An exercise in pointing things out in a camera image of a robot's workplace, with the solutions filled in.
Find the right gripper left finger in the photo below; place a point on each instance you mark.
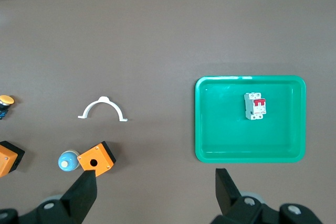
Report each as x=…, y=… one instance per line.
x=78, y=197

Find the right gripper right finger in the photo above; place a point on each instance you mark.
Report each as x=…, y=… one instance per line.
x=227, y=195

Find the white circuit breaker red switch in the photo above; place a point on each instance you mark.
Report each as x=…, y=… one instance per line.
x=250, y=108

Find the blue dome buzzer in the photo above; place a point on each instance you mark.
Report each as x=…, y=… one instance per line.
x=67, y=159

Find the orange button box with hole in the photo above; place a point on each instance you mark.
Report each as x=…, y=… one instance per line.
x=5, y=158
x=102, y=155

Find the green plastic tray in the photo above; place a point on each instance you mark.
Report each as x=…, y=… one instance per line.
x=223, y=134

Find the white curved pipe clamp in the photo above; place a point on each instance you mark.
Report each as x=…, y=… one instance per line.
x=103, y=99

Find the orange mushroom push button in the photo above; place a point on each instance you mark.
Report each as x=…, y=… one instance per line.
x=5, y=100

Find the brown table mat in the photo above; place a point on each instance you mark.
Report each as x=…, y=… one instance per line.
x=157, y=37

